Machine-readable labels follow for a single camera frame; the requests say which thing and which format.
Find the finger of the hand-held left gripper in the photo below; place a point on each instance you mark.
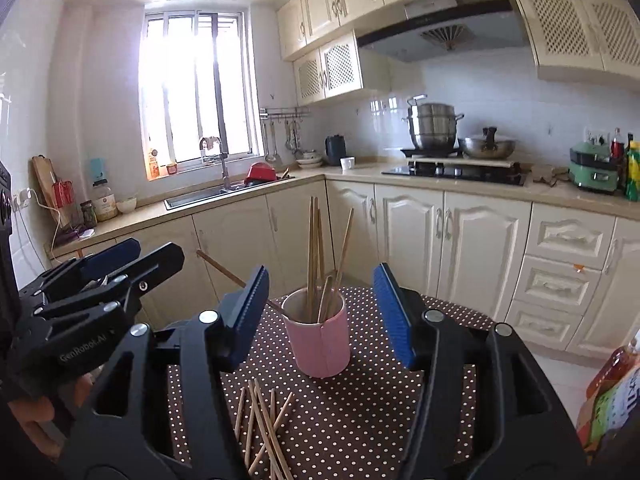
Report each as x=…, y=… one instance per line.
x=155, y=265
x=115, y=255

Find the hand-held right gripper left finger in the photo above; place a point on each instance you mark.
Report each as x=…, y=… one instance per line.
x=250, y=305

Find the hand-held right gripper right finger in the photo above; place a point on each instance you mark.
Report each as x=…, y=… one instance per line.
x=395, y=310

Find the single slim wooden chopstick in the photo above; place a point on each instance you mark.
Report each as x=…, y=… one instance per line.
x=220, y=267

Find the bunch of wooden chopsticks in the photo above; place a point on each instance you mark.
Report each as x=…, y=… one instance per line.
x=312, y=260

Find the pink cup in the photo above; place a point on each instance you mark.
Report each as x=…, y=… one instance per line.
x=320, y=350

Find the pile of wooden chopsticks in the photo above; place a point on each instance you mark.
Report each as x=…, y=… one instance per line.
x=267, y=425

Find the person's left hand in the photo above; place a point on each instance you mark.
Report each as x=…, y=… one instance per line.
x=30, y=410

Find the small white object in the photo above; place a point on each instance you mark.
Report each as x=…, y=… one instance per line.
x=86, y=233

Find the small dark glass jar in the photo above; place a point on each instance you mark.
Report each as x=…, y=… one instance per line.
x=88, y=215

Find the white bowl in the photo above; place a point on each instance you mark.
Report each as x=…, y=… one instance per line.
x=126, y=206

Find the large glass jar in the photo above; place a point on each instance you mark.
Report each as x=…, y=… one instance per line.
x=105, y=205

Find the purple cloth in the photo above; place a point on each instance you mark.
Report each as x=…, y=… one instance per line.
x=67, y=236

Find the cream base cabinets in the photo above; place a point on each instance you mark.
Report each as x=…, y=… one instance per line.
x=410, y=240

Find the stainless steel sink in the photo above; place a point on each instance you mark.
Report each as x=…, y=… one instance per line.
x=200, y=198

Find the wooden cutting board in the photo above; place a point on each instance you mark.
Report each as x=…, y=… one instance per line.
x=45, y=180

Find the metal kitchen faucet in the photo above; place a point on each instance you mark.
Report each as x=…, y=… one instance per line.
x=225, y=170

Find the red pot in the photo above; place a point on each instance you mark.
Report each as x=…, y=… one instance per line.
x=260, y=174

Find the black glass gas cooktop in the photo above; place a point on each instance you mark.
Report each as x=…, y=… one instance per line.
x=450, y=172

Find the hanging metal ladle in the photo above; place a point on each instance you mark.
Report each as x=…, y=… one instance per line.
x=270, y=156

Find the small white cup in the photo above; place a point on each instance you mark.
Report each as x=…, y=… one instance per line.
x=347, y=164

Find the stack of white bowls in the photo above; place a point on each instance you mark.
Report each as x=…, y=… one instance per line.
x=310, y=161

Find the black electric kettle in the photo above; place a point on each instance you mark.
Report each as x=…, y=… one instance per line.
x=336, y=152

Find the hanging metal spatula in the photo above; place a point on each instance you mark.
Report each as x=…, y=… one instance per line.
x=291, y=140

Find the long wooden board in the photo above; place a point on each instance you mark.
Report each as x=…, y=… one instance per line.
x=500, y=164

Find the barred kitchen window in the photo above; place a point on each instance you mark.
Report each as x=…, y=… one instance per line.
x=190, y=85

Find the stainless steel steamer pot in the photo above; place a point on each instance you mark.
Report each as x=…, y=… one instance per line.
x=435, y=130

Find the steel wok with lid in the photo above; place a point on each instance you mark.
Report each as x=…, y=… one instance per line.
x=487, y=149

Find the clear plastic box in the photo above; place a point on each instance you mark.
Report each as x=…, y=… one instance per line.
x=542, y=174

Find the orange drink bottle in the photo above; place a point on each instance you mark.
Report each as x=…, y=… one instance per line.
x=612, y=365

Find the colourful bottle at right edge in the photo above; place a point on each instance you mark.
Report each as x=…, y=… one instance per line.
x=610, y=410

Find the green electric cooker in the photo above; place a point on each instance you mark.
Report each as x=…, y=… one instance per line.
x=595, y=175

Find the cream lattice door cabinet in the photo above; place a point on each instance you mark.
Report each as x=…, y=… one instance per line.
x=340, y=70
x=565, y=30

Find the black range hood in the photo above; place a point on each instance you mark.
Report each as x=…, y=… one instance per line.
x=400, y=42

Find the green bottle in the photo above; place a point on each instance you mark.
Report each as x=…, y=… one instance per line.
x=634, y=175

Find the blue wall card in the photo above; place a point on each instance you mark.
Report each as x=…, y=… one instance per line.
x=98, y=169

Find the white wall charger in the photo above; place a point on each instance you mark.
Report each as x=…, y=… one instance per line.
x=21, y=199

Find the metal utensil rail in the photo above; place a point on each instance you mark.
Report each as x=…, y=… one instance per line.
x=285, y=110

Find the double white wall socket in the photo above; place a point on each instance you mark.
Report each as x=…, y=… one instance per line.
x=595, y=136

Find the cream upper wall cabinets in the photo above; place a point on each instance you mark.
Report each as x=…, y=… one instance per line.
x=325, y=5

